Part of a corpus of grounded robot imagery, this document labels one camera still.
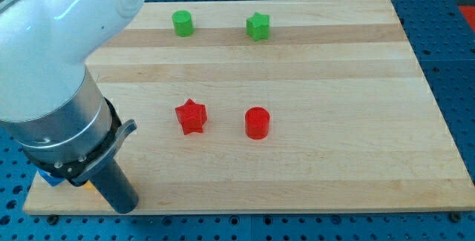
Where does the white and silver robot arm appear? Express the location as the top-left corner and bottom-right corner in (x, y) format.
(1, 0), (145, 214)

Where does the blue block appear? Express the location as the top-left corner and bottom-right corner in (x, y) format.
(38, 169), (65, 187)

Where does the green cylinder block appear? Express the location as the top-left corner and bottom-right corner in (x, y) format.
(171, 10), (194, 37)

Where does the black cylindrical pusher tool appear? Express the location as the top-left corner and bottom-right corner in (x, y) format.
(90, 159), (139, 214)

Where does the green star block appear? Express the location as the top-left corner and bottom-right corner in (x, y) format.
(246, 12), (270, 42)

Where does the red star block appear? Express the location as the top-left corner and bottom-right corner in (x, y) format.
(175, 99), (207, 135)

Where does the red cylinder block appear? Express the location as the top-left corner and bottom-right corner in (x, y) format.
(244, 107), (270, 139)

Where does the wooden board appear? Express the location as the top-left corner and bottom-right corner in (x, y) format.
(22, 0), (475, 216)

